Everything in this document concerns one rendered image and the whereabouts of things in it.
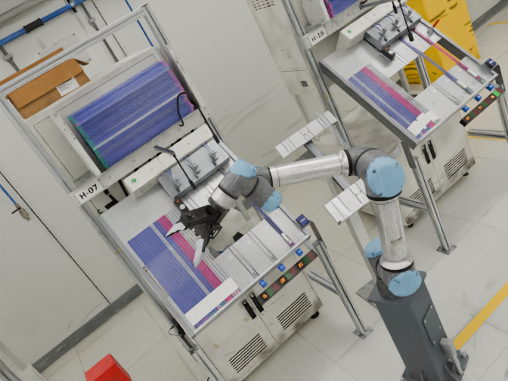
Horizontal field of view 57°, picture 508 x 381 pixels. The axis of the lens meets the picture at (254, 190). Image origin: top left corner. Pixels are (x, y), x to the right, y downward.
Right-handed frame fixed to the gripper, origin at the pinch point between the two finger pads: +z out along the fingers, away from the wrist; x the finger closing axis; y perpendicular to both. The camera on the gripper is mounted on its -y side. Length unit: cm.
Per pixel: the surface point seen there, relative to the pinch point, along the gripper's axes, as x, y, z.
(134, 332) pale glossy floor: 83, 160, 140
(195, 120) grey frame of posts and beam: 72, 61, -26
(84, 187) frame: 75, 27, 25
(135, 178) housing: 67, 43, 10
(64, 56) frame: 107, 7, -18
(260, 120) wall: 150, 236, -39
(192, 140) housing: 66, 60, -18
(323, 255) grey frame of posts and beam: -10, 94, -13
